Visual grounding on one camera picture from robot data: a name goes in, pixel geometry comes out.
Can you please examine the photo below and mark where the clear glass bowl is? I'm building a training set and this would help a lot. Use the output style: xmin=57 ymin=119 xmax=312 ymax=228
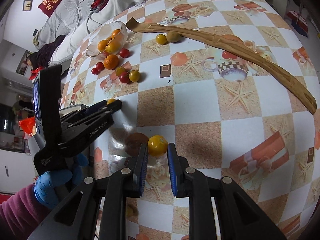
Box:
xmin=86 ymin=21 xmax=128 ymax=60

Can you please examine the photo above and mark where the dark orange cherry tomato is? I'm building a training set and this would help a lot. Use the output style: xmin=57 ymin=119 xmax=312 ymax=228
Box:
xmin=115 ymin=67 xmax=126 ymax=77

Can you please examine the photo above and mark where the blue gloved left hand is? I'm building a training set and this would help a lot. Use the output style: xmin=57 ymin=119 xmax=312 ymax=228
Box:
xmin=33 ymin=153 xmax=88 ymax=210

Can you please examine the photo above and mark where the orange mandarin on table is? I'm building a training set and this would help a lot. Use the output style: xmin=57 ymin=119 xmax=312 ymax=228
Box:
xmin=103 ymin=54 xmax=119 ymax=70

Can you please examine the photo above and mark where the yellow tomato by scratcher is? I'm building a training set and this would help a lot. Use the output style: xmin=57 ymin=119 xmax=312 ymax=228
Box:
xmin=156 ymin=34 xmax=168 ymax=45

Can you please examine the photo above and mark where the red cherry tomato pair left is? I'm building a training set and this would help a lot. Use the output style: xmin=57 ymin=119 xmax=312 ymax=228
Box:
xmin=91 ymin=67 xmax=100 ymax=75

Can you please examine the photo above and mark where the red cherry tomato pair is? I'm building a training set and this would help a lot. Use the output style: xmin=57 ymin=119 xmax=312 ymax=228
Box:
xmin=91 ymin=67 xmax=100 ymax=75
xmin=95 ymin=62 xmax=105 ymax=72

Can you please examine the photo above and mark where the long wooden back scratcher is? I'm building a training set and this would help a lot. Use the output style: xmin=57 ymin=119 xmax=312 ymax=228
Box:
xmin=126 ymin=18 xmax=317 ymax=115

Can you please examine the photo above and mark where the white shallow tray box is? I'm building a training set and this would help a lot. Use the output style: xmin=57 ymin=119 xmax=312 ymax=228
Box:
xmin=59 ymin=104 xmax=82 ymax=117

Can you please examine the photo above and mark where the red cherry tomato near bowl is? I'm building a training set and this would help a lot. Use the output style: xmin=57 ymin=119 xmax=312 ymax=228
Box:
xmin=119 ymin=48 xmax=130 ymax=58

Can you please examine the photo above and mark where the red cherry tomato pair right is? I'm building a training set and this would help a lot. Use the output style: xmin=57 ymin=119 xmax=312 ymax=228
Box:
xmin=95 ymin=62 xmax=105 ymax=72

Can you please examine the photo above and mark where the longan under gripper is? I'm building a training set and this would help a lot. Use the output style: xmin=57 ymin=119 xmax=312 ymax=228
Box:
xmin=126 ymin=205 xmax=135 ymax=218

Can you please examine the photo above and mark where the white sofa cushion blanket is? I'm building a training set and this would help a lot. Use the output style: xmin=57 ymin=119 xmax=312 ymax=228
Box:
xmin=33 ymin=0 xmax=145 ymax=64

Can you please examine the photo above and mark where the brown longan by scratcher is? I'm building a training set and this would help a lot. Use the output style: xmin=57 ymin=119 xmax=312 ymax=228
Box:
xmin=167 ymin=31 xmax=181 ymax=43

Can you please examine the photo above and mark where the orange in bowl back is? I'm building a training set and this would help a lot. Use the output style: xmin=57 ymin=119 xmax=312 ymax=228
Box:
xmin=110 ymin=29 xmax=121 ymax=40

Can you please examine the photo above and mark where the yellow cherry tomato in cluster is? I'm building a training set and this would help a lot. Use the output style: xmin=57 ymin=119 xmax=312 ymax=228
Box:
xmin=129 ymin=70 xmax=140 ymax=82

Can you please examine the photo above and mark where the small yellow cherry tomato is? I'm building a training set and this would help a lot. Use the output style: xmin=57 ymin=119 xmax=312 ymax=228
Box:
xmin=107 ymin=98 xmax=116 ymax=105

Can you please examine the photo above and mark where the red cherry tomato in cluster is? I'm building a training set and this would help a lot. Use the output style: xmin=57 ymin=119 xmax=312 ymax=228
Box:
xmin=119 ymin=72 xmax=130 ymax=84

